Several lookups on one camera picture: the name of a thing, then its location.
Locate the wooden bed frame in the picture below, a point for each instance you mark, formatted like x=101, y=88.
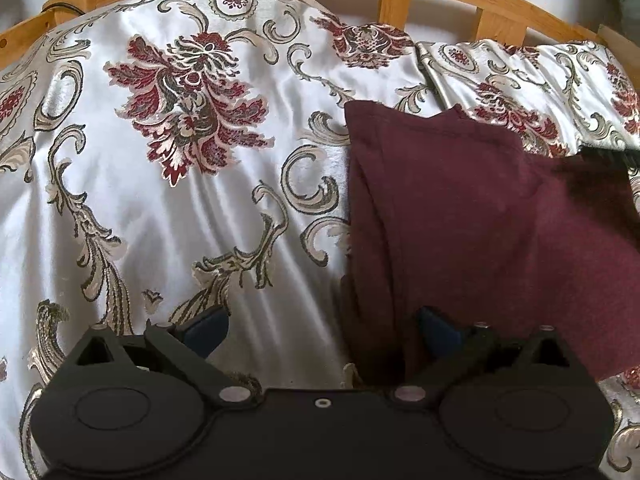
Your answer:
x=400, y=2

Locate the floral satin blanket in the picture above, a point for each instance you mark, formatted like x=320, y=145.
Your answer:
x=150, y=185

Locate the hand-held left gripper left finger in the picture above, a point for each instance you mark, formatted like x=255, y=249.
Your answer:
x=205, y=331

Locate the maroon long-sleeve shirt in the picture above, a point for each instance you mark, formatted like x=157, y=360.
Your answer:
x=475, y=240

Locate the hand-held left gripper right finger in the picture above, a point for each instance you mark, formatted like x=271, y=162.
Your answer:
x=440, y=332

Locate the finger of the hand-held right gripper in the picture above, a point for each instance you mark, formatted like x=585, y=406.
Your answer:
x=612, y=153

